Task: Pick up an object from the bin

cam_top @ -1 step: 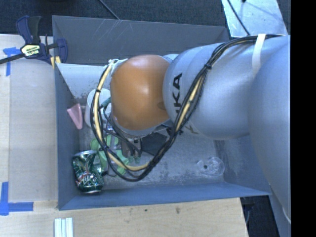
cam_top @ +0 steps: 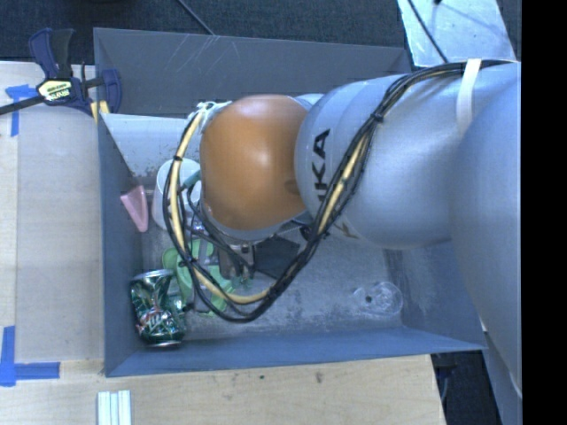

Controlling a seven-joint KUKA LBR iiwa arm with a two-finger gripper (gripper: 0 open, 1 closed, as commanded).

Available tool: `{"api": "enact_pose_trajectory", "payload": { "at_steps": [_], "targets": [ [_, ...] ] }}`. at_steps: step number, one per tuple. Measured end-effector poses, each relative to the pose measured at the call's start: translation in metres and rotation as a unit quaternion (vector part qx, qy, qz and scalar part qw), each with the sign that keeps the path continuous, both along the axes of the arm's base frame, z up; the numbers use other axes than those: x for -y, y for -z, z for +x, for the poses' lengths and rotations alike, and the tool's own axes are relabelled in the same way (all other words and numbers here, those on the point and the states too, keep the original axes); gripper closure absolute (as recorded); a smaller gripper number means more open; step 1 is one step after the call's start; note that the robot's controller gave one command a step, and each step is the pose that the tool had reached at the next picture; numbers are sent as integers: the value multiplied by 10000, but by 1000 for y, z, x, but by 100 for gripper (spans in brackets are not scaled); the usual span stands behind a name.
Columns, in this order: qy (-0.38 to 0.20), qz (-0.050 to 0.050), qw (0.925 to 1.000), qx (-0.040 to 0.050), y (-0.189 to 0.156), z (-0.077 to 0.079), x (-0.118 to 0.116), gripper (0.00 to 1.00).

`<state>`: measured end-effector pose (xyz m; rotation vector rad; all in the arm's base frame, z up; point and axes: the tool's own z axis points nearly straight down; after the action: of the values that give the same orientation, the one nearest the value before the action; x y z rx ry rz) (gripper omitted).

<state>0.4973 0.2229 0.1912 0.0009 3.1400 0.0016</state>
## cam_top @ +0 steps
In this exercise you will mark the white cup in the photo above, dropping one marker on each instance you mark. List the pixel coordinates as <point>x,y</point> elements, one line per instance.
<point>160,202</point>

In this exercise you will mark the clear glass object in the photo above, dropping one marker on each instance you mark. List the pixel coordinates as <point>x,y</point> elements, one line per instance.
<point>382,297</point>

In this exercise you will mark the green crushed drink can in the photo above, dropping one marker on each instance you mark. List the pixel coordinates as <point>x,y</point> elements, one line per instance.
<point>155,312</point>

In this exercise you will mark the dark green flat block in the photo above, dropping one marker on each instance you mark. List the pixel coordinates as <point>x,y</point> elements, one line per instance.
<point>277,257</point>

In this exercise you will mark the pale wood flat board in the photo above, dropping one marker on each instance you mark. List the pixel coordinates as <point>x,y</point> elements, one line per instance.
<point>57,237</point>

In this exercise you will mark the grey metal bin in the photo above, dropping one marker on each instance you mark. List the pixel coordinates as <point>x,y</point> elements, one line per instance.
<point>310,348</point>

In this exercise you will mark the light green plastic toy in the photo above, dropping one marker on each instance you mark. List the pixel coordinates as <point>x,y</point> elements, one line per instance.
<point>182,277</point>

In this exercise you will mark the pink wedge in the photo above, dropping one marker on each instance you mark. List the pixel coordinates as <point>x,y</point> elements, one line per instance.
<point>138,206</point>

